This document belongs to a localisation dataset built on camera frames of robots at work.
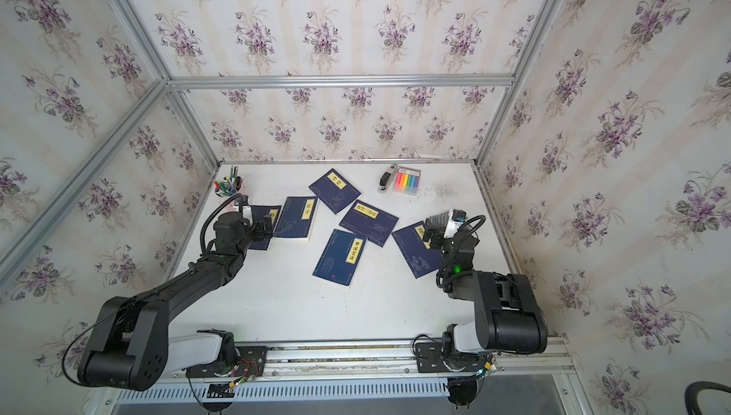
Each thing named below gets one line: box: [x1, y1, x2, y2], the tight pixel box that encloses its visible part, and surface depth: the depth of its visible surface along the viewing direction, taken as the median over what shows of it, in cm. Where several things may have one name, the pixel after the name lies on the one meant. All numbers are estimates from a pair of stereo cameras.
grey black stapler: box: [377, 163, 397, 194], surface depth 113 cm
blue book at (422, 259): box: [391, 220, 444, 279], surface depth 97 cm
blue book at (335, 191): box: [308, 168, 362, 216], surface depth 112 cm
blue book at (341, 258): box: [312, 228, 369, 289], surface depth 93 cm
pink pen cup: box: [214, 164, 244, 198], surface depth 100 cm
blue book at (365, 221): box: [338, 199, 399, 248], surface depth 103 cm
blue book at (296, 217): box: [274, 196, 318, 238], surface depth 103 cm
